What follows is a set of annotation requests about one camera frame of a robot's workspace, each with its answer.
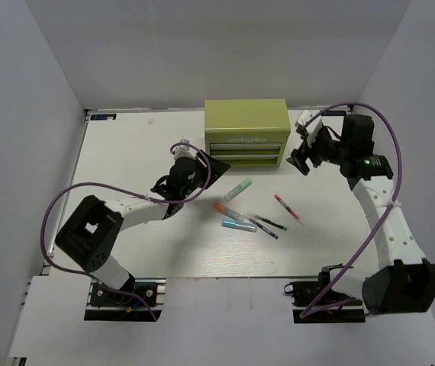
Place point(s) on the right blue table label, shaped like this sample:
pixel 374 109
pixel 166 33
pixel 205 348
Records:
pixel 334 113

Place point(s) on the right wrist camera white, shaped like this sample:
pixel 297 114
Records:
pixel 308 126

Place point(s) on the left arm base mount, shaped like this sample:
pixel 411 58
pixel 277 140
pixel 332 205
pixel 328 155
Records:
pixel 104 306

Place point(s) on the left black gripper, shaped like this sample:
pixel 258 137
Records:
pixel 217 168

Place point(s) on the purple gel pen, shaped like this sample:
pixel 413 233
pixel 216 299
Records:
pixel 262 227

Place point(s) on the blue table label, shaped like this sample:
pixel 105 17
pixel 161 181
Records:
pixel 103 117
pixel 334 113

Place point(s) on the blue highlighter marker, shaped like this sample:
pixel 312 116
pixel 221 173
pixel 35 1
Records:
pixel 239 225

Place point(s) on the green highlighter marker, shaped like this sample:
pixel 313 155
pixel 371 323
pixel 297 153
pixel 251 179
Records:
pixel 237 190

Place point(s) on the left blue table label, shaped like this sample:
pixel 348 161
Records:
pixel 103 117

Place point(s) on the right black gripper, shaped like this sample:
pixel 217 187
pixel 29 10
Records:
pixel 310 152

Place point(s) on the green gel pen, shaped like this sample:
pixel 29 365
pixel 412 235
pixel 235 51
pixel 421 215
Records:
pixel 268 221

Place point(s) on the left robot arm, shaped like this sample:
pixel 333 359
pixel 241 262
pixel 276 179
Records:
pixel 89 235

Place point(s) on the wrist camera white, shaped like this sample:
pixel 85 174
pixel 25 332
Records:
pixel 183 149
pixel 308 126

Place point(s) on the orange highlighter marker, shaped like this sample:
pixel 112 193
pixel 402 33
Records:
pixel 226 211

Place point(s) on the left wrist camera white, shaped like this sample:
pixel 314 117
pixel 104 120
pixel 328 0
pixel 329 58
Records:
pixel 183 149

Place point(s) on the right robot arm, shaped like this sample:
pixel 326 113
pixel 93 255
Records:
pixel 389 273

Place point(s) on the green metal tool chest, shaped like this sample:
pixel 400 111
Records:
pixel 247 121

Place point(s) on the red gel pen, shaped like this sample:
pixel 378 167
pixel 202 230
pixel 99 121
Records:
pixel 289 209

